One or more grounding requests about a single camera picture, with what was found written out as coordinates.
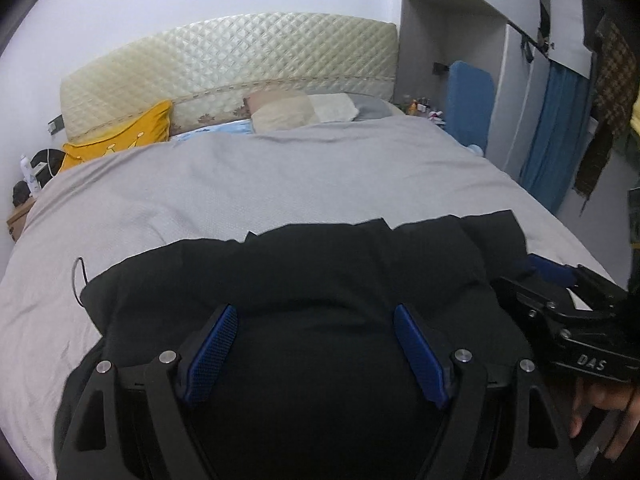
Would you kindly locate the wooden nightstand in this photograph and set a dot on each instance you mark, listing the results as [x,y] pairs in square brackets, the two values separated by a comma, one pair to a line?
[17,220]

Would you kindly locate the cream quilted headboard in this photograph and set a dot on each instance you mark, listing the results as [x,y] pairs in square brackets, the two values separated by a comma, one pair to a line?
[207,69]

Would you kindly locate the grey patterned bed duvet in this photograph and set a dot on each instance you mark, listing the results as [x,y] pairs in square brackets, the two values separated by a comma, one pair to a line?
[218,185]

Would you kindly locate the plaid hanging scarf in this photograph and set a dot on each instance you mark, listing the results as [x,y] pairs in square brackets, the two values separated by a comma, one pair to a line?
[615,91]

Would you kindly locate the white bottle on nightstand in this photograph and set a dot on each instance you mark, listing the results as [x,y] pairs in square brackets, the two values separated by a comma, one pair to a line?
[30,176]

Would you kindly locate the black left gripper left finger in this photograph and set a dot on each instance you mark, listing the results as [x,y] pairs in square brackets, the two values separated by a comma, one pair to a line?
[128,423]

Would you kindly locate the yellow pillow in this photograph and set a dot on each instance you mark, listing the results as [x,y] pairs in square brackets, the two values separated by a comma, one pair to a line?
[153,126]

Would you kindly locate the beige grey patchwork pillow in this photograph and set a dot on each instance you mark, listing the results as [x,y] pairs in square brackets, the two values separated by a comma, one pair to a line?
[278,110]

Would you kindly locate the light blue bed sheet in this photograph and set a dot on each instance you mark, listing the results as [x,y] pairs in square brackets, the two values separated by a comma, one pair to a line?
[243,126]

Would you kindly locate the bottles on far nightstand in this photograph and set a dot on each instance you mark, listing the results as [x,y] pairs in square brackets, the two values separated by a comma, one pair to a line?
[421,107]

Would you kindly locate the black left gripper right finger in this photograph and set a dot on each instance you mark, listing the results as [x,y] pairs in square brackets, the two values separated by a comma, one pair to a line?
[510,429]

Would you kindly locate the person's right hand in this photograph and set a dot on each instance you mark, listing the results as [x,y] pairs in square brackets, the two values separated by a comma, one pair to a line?
[622,401]

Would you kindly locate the black large jacket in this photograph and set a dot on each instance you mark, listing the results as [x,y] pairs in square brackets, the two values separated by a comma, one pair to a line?
[315,385]

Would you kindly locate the black item on nightstand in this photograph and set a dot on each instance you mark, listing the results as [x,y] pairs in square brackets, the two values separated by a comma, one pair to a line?
[46,163]

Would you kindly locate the blue curtain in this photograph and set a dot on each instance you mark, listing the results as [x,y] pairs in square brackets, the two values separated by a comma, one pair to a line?
[559,138]

